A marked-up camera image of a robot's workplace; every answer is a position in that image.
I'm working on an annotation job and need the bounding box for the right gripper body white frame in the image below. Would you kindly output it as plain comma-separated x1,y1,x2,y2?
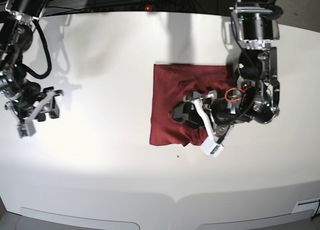
4,87,63,137

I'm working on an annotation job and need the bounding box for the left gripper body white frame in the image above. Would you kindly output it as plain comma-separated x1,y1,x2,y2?
183,90,222,155

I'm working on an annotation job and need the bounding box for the dark red long-sleeve shirt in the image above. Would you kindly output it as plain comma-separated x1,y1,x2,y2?
149,64,233,146

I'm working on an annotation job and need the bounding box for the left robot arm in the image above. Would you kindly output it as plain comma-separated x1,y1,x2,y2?
149,0,283,154

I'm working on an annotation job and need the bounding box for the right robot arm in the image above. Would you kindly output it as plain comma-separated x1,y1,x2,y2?
0,0,64,138

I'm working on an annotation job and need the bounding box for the white label plate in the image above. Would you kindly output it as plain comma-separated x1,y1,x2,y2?
292,198,320,214

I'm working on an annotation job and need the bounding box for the power strip with red light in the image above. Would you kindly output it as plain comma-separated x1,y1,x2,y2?
91,5,154,13

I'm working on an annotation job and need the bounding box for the grey right table tray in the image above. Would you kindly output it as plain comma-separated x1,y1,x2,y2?
196,210,314,229

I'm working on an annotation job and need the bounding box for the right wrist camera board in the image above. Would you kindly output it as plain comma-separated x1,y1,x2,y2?
17,125,29,138

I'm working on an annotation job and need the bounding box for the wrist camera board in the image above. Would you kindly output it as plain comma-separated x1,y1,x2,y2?
17,125,29,138
211,145,224,158

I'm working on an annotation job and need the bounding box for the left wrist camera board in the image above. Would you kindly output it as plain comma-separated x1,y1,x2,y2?
211,145,224,158

